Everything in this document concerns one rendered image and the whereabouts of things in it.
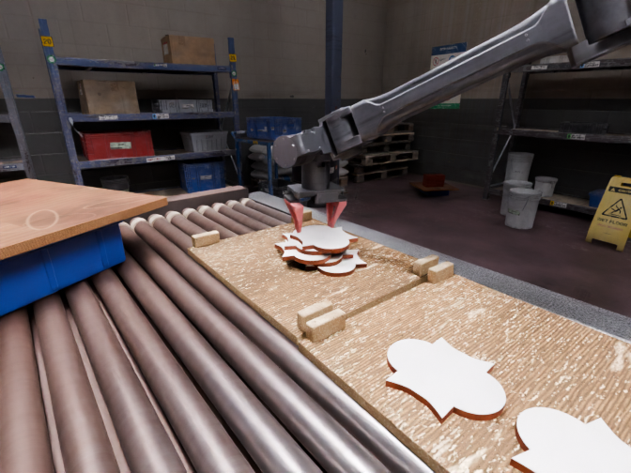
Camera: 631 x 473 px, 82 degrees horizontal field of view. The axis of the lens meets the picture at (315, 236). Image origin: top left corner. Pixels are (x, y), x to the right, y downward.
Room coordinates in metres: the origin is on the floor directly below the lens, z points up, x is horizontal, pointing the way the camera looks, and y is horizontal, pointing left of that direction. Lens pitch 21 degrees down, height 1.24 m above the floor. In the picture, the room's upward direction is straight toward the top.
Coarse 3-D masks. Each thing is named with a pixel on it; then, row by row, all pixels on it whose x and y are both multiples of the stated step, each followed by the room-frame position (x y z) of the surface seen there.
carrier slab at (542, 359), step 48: (432, 288) 0.55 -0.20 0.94; (480, 288) 0.55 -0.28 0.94; (336, 336) 0.42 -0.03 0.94; (384, 336) 0.42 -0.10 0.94; (432, 336) 0.42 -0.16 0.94; (480, 336) 0.42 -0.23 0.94; (528, 336) 0.42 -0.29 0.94; (576, 336) 0.42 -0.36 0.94; (336, 384) 0.34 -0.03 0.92; (384, 384) 0.33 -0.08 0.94; (528, 384) 0.33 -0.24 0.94; (576, 384) 0.33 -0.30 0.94; (624, 384) 0.33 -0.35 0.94; (432, 432) 0.26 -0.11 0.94; (480, 432) 0.26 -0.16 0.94; (624, 432) 0.26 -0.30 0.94
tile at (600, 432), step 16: (528, 416) 0.27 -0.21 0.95; (544, 416) 0.27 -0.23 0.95; (560, 416) 0.27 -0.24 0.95; (528, 432) 0.26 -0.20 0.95; (544, 432) 0.26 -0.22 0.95; (560, 432) 0.26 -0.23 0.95; (576, 432) 0.26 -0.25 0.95; (592, 432) 0.26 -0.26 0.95; (608, 432) 0.26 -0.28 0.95; (528, 448) 0.24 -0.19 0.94; (544, 448) 0.24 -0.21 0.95; (560, 448) 0.24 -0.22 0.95; (576, 448) 0.24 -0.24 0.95; (592, 448) 0.24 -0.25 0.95; (608, 448) 0.24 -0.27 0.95; (624, 448) 0.24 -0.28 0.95; (512, 464) 0.23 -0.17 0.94; (528, 464) 0.22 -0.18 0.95; (544, 464) 0.22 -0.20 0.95; (560, 464) 0.22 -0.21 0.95; (576, 464) 0.22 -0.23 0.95; (592, 464) 0.22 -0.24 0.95; (608, 464) 0.22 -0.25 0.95; (624, 464) 0.22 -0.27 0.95
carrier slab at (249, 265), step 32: (288, 224) 0.89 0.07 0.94; (320, 224) 0.89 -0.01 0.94; (192, 256) 0.71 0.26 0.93; (224, 256) 0.69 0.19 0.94; (256, 256) 0.69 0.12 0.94; (384, 256) 0.69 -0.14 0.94; (256, 288) 0.55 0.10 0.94; (288, 288) 0.55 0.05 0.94; (320, 288) 0.55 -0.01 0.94; (352, 288) 0.55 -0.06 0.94; (384, 288) 0.55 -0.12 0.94; (288, 320) 0.46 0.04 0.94
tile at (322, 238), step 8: (304, 232) 0.70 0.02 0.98; (312, 232) 0.70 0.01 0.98; (320, 232) 0.70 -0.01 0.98; (328, 232) 0.70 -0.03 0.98; (336, 232) 0.70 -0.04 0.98; (344, 232) 0.70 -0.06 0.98; (304, 240) 0.66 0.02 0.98; (312, 240) 0.66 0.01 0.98; (320, 240) 0.66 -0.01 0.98; (328, 240) 0.66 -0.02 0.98; (336, 240) 0.66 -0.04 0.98; (344, 240) 0.66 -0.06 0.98; (352, 240) 0.67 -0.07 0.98; (304, 248) 0.63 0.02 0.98; (312, 248) 0.64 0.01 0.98; (320, 248) 0.62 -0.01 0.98; (328, 248) 0.62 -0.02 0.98; (336, 248) 0.62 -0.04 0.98; (344, 248) 0.63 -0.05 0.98
